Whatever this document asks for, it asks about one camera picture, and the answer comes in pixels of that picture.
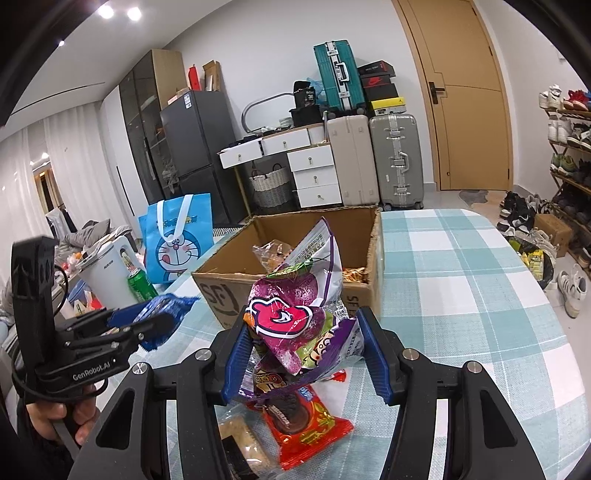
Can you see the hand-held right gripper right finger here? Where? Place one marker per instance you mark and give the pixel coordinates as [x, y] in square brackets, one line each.
[376, 364]

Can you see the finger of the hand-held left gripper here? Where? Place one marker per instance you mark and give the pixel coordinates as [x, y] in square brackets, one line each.
[120, 317]
[147, 330]

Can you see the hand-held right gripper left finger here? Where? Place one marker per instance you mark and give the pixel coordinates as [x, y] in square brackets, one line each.
[235, 364]

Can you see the blue snack packet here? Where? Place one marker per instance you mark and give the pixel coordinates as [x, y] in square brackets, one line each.
[166, 307]

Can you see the purple bear snack bag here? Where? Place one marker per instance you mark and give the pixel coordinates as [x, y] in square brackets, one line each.
[281, 318]

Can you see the clear cracker packet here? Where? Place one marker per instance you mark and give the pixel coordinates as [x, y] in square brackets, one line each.
[244, 438]

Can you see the red cookie packet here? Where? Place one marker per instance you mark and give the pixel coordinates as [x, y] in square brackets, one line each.
[314, 429]

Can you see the white noodle snack bag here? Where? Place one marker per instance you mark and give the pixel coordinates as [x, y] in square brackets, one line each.
[355, 276]

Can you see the clear bread packet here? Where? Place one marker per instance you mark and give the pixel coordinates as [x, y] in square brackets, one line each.
[274, 254]

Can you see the person's left forearm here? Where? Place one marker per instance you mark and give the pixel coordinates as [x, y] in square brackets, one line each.
[23, 457]

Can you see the person's left hand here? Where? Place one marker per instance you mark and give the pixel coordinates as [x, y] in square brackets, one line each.
[87, 415]

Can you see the green drink can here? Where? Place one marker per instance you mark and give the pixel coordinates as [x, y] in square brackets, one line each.
[141, 286]

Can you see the white electric appliance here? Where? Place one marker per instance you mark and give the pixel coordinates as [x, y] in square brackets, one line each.
[106, 272]

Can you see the blue cartoon tote bag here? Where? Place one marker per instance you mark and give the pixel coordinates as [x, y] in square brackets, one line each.
[178, 249]

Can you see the grey clothes pile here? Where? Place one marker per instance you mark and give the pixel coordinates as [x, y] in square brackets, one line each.
[92, 233]

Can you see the plaid tablecloth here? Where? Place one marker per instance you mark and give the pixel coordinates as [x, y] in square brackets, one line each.
[438, 277]

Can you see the white sheer curtain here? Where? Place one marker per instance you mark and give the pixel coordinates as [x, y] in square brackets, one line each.
[83, 161]

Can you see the white wardrobe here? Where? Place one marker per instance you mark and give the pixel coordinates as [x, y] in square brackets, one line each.
[122, 152]

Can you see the woven laundry basket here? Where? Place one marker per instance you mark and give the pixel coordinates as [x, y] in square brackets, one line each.
[272, 189]

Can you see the yellow plastic bag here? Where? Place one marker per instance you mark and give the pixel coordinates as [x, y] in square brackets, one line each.
[536, 265]

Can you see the dark glass cabinet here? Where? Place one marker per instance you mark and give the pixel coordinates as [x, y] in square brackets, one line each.
[138, 129]

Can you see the white drawer desk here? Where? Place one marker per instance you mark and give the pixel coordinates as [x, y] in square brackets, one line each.
[314, 180]

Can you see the grey door mat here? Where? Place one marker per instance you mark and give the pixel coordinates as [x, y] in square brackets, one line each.
[475, 196]

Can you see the dark grey refrigerator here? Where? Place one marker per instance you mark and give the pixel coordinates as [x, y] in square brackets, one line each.
[198, 134]

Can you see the silver suitcase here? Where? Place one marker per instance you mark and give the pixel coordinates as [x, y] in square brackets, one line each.
[395, 161]

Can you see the beige suitcase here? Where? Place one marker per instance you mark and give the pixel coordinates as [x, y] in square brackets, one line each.
[353, 161]

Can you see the white sneaker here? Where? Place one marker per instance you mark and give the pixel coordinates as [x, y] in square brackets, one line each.
[565, 284]
[577, 297]

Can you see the pile of shoes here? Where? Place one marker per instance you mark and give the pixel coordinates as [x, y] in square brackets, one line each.
[515, 212]

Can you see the small brown cardboard box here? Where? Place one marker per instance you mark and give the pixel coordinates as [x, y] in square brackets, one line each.
[554, 233]

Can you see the flat cardboard box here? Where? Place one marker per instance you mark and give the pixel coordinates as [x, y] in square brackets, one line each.
[178, 96]

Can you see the arched mirror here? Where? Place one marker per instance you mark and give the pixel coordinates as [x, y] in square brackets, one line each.
[263, 115]

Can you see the red paper box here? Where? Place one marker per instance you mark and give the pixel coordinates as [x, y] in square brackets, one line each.
[194, 78]

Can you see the black storage box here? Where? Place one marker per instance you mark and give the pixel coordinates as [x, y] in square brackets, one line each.
[307, 117]

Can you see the yellow black shoe box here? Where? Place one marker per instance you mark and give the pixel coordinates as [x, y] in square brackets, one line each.
[388, 107]

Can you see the brown cardboard piece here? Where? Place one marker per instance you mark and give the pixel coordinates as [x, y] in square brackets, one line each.
[211, 76]

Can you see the wooden door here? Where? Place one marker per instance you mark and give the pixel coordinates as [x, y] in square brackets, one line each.
[471, 115]

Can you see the wooden shoe rack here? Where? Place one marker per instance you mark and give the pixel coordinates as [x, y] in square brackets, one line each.
[572, 182]

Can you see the black printed carton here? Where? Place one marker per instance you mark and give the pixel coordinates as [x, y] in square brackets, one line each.
[304, 94]

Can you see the blue plastic bag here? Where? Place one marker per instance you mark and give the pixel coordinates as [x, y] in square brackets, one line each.
[320, 90]

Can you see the red black shoe box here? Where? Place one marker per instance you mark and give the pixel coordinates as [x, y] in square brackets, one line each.
[378, 81]

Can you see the teal suitcase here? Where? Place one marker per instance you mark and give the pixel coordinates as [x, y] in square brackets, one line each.
[337, 76]

